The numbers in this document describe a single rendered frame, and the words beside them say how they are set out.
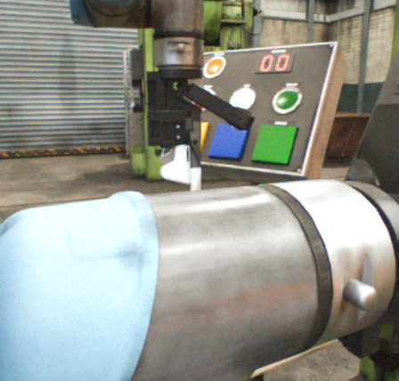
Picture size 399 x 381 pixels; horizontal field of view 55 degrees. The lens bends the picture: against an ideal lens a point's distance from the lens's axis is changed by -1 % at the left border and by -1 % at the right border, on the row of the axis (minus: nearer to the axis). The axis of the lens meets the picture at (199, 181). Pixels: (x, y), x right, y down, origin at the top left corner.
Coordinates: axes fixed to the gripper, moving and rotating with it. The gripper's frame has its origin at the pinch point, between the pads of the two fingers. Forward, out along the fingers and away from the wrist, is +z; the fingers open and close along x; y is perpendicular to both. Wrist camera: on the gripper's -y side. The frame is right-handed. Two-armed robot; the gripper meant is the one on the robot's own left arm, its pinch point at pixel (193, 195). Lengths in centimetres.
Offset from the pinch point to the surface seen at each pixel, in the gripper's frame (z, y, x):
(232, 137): -8.1, -9.2, -14.1
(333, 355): 94, -68, -78
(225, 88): -17.9, -9.2, -23.0
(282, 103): -14.8, -18.4, -11.4
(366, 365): 49, -45, -17
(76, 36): -137, 159, -740
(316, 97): -15.9, -23.7, -8.0
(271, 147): -6.8, -15.2, -7.5
